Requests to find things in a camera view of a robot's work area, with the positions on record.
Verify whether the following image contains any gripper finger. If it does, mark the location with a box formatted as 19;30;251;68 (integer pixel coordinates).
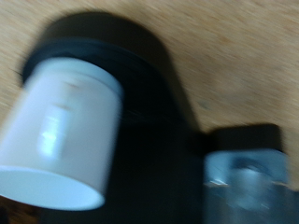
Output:
203;148;299;224

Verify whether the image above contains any white ceramic mug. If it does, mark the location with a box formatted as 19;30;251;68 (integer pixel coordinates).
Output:
0;57;124;212

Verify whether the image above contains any black Keurig coffee machine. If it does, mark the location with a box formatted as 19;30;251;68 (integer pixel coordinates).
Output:
21;36;205;224

